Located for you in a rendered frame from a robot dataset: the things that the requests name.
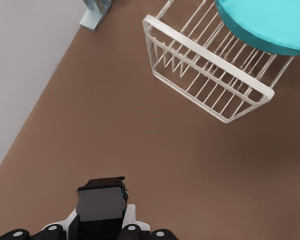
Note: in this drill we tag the teal round plate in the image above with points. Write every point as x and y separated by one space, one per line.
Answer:
265 22

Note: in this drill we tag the silver frame post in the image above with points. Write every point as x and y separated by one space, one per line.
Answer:
93 18

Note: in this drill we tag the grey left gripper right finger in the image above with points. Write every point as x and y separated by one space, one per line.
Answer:
111 205

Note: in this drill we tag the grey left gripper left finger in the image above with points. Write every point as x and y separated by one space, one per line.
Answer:
90 205

